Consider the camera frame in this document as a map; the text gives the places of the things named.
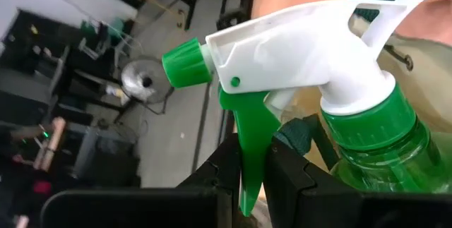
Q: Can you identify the black equipment shelf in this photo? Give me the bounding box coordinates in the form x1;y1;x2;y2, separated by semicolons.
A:
0;8;135;116

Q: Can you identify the beige gardening bag green trim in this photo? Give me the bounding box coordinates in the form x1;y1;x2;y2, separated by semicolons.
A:
275;0;452;172

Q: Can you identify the black frame bracket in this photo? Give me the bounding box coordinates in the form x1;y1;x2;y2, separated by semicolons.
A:
217;8;248;31

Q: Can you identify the round metal floor fan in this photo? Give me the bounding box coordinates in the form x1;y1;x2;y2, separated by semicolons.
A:
121;55;176;116

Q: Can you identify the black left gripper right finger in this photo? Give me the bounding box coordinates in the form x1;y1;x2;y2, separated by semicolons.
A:
263;136;452;228

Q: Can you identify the grey storage bin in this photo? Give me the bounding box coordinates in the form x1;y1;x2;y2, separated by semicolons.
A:
76;127;139;187

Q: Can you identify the green transparent spray bottle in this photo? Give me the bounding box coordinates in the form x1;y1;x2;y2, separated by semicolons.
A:
161;0;452;217

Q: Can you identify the light wooden handle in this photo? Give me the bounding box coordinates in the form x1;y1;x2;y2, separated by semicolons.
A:
33;116;67;172

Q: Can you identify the yellow cable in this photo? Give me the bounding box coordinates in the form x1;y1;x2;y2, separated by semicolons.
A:
126;0;187;28

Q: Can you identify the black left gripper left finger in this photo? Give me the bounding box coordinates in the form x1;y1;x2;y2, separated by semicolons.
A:
40;132;244;228

